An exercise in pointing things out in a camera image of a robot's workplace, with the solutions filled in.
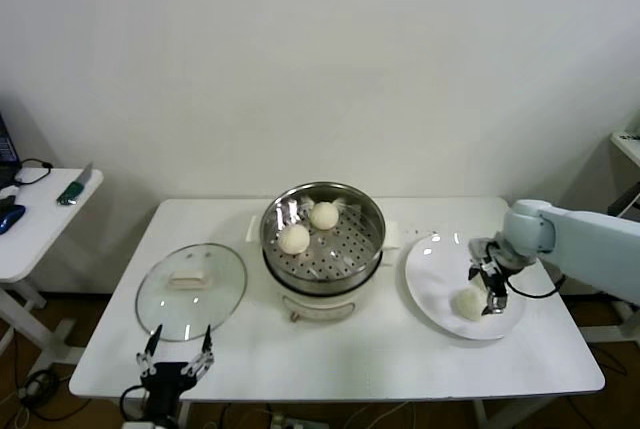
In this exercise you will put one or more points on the grey floor power strip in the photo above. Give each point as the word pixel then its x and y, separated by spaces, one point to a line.
pixel 292 421

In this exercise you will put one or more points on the large white plate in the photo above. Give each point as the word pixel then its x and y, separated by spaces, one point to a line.
pixel 440 314

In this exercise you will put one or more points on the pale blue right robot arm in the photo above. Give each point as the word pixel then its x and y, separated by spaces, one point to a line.
pixel 590 239

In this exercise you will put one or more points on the stainless steel steamer basket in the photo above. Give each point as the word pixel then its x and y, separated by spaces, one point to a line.
pixel 320 288

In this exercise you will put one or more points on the white work table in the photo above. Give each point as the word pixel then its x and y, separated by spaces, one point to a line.
pixel 350 364

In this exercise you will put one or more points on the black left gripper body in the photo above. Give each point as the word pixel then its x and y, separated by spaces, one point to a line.
pixel 165 380

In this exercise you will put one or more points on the dark laptop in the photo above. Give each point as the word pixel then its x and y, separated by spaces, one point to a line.
pixel 6 149

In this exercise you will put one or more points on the round glass pot lid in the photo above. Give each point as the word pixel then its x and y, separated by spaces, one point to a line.
pixel 220 299

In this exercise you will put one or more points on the black power adapter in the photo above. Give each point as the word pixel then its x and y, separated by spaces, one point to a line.
pixel 622 201

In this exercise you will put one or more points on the white table foot bar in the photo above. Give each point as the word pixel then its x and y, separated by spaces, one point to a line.
pixel 625 315

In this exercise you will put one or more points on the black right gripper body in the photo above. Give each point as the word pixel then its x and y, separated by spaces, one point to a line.
pixel 497 274

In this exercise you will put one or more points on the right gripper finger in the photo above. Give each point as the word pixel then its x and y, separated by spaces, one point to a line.
pixel 474 273
pixel 496 303

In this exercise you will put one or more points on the white side table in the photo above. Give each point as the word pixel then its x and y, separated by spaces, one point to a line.
pixel 40 229

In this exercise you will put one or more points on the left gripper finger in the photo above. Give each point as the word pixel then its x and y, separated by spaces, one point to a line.
pixel 153 348
pixel 206 349

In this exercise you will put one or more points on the white electric cooking pot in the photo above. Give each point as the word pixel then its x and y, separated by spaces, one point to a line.
pixel 320 309

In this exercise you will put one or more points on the white table with print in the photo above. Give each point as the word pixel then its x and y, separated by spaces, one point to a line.
pixel 627 146

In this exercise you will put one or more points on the blue computer mouse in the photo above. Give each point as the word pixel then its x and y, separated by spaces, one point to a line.
pixel 10 216

